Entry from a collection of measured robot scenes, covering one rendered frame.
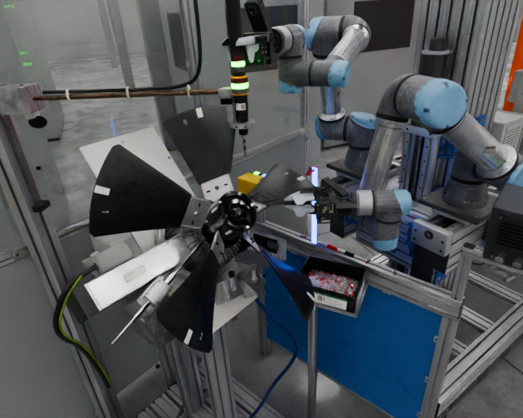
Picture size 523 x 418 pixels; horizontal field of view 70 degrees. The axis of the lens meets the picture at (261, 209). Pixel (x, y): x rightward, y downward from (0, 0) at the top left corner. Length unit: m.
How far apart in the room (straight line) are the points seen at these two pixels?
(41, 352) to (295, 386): 1.17
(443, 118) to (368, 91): 4.20
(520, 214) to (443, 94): 0.34
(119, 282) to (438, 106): 0.90
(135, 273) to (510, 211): 0.95
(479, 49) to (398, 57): 3.88
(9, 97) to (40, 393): 1.22
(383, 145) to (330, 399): 1.32
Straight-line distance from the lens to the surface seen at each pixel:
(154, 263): 1.05
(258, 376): 2.15
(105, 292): 1.00
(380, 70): 5.31
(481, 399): 2.26
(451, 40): 1.65
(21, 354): 1.80
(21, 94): 1.22
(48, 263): 1.46
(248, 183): 1.56
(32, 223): 1.39
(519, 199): 1.14
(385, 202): 1.12
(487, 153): 1.26
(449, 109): 1.07
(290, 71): 1.20
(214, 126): 1.14
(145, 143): 1.33
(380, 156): 1.20
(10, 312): 1.69
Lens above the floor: 1.70
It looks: 28 degrees down
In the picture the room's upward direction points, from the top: 4 degrees counter-clockwise
